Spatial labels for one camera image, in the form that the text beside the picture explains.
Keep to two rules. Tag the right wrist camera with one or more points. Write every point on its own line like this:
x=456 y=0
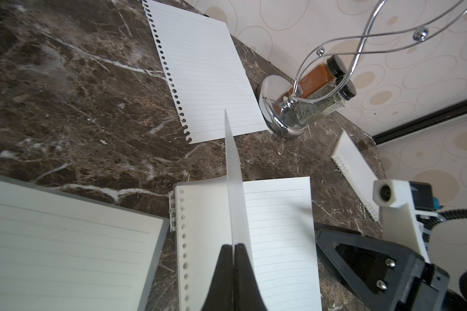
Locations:
x=401 y=203

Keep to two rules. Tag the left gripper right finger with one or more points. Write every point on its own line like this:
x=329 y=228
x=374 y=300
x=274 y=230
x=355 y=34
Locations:
x=246 y=292

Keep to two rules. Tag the torn lined page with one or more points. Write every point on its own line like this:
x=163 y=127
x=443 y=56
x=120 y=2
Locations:
x=204 y=73

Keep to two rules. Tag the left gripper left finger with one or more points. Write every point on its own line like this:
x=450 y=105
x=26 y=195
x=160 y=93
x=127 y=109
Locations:
x=220 y=294

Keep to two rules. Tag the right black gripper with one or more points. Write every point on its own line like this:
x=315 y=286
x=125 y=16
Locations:
x=385 y=273

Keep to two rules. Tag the green spice bottle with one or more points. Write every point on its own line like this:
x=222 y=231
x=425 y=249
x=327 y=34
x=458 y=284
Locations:
x=304 y=114

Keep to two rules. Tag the spiral notebook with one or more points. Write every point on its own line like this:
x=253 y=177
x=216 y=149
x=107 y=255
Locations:
x=272 y=218
x=59 y=251
x=358 y=174

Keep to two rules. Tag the brown spice bottle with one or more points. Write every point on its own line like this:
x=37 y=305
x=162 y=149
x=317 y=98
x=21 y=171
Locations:
x=321 y=75

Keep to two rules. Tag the chrome hook stand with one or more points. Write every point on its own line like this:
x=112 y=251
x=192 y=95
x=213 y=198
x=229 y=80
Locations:
x=277 y=95

